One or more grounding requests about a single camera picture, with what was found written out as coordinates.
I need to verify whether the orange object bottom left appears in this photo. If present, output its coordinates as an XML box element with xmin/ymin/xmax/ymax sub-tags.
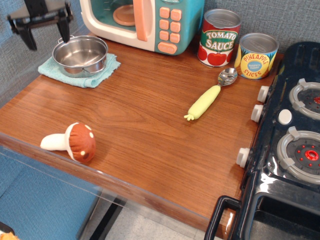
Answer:
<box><xmin>0</xmin><ymin>232</ymin><xmax>20</xmax><ymax>240</ymax></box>

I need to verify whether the plush brown mushroom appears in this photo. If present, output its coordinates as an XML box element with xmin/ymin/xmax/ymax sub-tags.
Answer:
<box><xmin>40</xmin><ymin>122</ymin><xmax>96</xmax><ymax>164</ymax></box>

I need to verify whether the toy microwave teal and cream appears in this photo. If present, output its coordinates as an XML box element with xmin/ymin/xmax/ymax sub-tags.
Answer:
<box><xmin>80</xmin><ymin>0</ymin><xmax>205</xmax><ymax>56</ymax></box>

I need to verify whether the tomato sauce can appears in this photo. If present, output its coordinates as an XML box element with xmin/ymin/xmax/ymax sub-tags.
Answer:
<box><xmin>197</xmin><ymin>8</ymin><xmax>242</xmax><ymax>67</ymax></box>

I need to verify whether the dark blue toy stove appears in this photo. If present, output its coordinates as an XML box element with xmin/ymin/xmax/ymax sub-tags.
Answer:
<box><xmin>205</xmin><ymin>41</ymin><xmax>320</xmax><ymax>240</ymax></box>

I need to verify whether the spoon with yellow handle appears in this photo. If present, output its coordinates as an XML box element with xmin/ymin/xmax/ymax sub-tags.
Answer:
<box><xmin>184</xmin><ymin>68</ymin><xmax>238</xmax><ymax>121</ymax></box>

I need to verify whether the clear acrylic table guard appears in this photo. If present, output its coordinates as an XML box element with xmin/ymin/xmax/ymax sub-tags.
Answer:
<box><xmin>0</xmin><ymin>134</ymin><xmax>205</xmax><ymax>240</ymax></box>

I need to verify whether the light blue towel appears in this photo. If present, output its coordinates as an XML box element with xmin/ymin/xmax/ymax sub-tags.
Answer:
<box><xmin>38</xmin><ymin>53</ymin><xmax>121</xmax><ymax>88</ymax></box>

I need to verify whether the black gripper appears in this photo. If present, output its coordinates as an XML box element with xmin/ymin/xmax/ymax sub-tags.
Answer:
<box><xmin>6</xmin><ymin>0</ymin><xmax>73</xmax><ymax>51</ymax></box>

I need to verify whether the small steel pot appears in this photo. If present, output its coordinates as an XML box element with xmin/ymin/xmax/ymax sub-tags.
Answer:
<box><xmin>52</xmin><ymin>35</ymin><xmax>109</xmax><ymax>78</ymax></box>

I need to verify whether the pineapple slices can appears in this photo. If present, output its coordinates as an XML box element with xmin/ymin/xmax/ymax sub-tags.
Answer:
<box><xmin>234</xmin><ymin>32</ymin><xmax>279</xmax><ymax>80</ymax></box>

